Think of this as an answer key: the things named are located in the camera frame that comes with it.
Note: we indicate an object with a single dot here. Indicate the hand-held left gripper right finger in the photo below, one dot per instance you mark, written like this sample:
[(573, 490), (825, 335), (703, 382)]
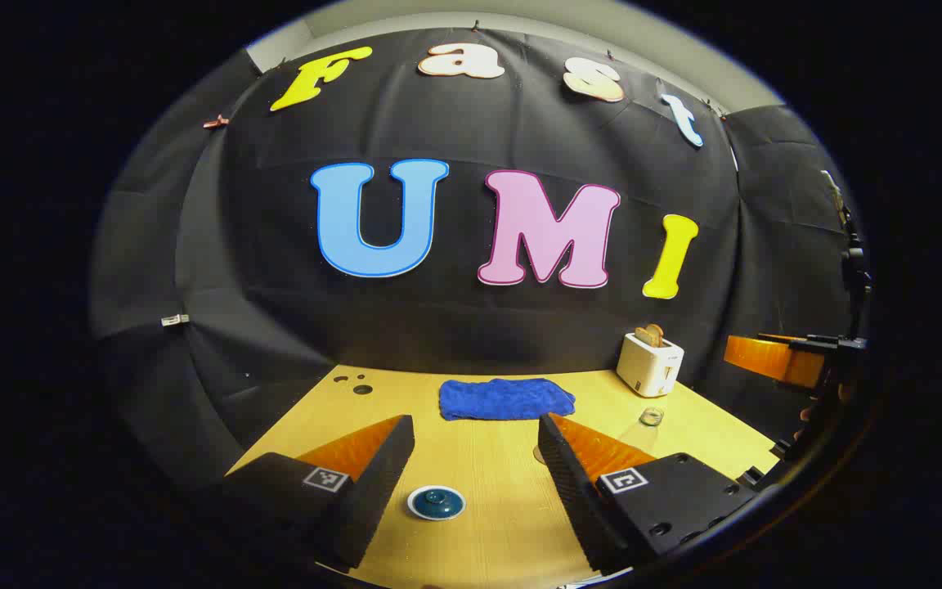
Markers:
[(569, 483)]

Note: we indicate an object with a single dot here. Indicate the blue towel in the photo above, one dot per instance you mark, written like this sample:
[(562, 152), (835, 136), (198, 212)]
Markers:
[(504, 399)]

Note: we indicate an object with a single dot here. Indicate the clear plastic water bottle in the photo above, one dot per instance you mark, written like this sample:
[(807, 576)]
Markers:
[(651, 416)]

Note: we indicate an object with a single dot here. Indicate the red clip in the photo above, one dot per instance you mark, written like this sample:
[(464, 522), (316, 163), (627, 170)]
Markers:
[(215, 123)]

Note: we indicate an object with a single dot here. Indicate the silver metal clip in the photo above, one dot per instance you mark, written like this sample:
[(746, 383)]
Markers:
[(175, 320)]

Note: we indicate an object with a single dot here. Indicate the round brown coaster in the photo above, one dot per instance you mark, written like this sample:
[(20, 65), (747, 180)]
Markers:
[(538, 453)]

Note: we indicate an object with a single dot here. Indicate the white toaster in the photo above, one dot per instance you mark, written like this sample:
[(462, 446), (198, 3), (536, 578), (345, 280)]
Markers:
[(647, 368)]

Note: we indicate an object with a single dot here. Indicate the toast slice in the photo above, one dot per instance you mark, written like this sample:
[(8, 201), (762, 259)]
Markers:
[(644, 335), (659, 331)]

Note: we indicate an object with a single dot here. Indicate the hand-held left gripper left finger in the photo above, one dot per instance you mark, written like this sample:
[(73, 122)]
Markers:
[(381, 474)]

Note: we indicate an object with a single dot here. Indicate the black backdrop cloth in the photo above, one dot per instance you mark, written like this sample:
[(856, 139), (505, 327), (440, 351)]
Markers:
[(455, 327)]

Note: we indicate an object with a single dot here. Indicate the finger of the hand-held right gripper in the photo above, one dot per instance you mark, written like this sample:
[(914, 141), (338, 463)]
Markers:
[(773, 361)]

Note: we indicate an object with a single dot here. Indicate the grey teacup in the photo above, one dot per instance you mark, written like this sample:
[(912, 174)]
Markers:
[(410, 504)]

